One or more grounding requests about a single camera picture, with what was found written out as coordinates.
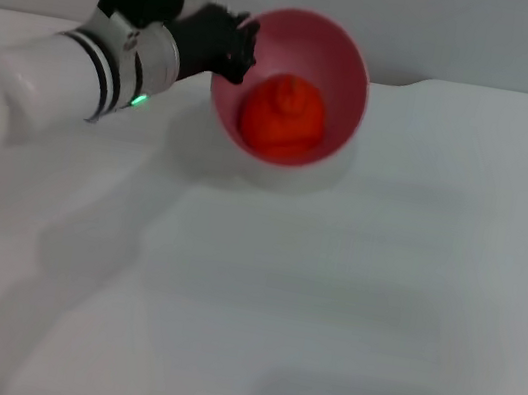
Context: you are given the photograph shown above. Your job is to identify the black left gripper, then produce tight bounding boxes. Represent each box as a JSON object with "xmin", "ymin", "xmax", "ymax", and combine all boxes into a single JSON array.
[{"xmin": 154, "ymin": 0, "xmax": 266, "ymax": 96}]

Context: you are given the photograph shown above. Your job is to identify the pink plastic bowl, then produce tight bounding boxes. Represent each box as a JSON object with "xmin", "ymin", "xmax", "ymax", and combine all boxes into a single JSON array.
[{"xmin": 199, "ymin": 0, "xmax": 382, "ymax": 179}]

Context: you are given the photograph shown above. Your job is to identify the orange toy fruit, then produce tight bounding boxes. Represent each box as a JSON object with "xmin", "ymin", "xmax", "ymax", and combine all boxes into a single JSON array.
[{"xmin": 232, "ymin": 66, "xmax": 336, "ymax": 164}]

